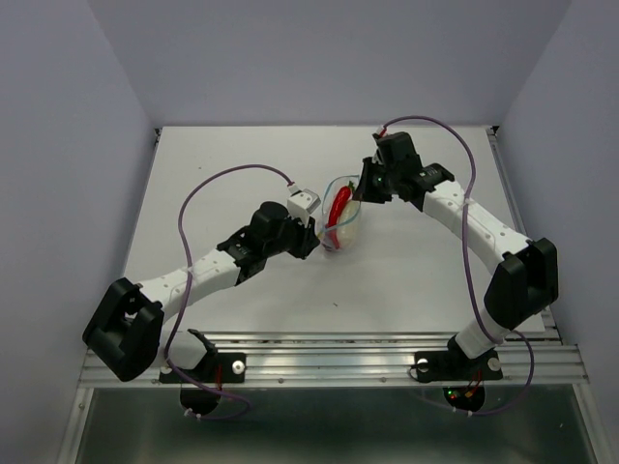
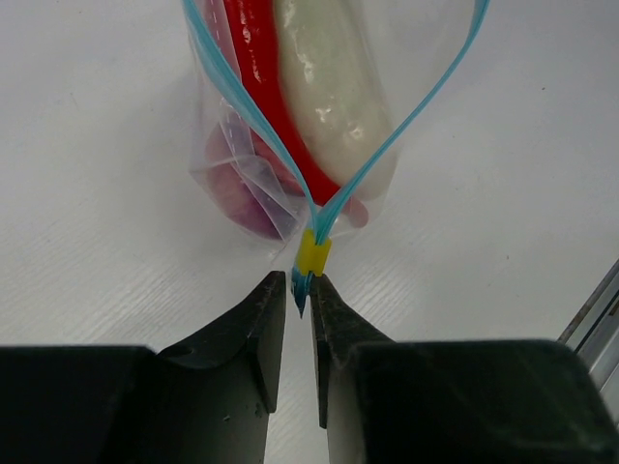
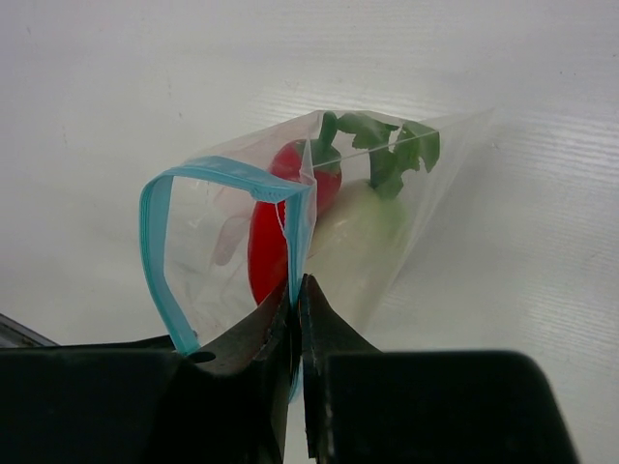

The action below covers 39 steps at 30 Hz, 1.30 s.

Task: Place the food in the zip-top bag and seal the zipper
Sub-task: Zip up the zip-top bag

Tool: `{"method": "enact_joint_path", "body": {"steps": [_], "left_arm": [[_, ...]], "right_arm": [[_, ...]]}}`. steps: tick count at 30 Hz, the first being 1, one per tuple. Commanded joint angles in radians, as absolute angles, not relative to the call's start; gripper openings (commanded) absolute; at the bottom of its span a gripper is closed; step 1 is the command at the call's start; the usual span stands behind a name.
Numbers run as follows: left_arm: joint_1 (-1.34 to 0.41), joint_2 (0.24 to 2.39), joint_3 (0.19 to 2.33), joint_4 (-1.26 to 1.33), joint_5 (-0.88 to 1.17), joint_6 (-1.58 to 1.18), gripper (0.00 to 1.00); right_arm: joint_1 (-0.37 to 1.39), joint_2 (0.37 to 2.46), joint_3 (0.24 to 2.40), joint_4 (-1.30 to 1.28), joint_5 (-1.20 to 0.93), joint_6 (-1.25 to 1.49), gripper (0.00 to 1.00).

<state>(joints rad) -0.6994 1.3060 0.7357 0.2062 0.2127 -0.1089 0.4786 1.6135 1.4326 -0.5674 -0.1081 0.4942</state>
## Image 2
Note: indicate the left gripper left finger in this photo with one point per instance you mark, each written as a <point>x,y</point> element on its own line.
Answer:
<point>220,385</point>

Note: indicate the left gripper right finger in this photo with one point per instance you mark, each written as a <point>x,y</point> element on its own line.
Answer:
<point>357,381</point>

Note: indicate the purple onion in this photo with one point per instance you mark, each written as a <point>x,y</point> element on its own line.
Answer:
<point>248,183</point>

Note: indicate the clear zip top bag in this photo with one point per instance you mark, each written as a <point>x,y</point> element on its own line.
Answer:
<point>416,46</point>

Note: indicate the white radish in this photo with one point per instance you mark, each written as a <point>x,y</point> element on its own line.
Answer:
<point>331,85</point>

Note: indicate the red chili pepper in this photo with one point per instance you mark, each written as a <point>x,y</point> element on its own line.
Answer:
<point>254,35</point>

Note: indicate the aluminium rail frame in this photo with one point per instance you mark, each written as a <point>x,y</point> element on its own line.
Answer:
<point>593,332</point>

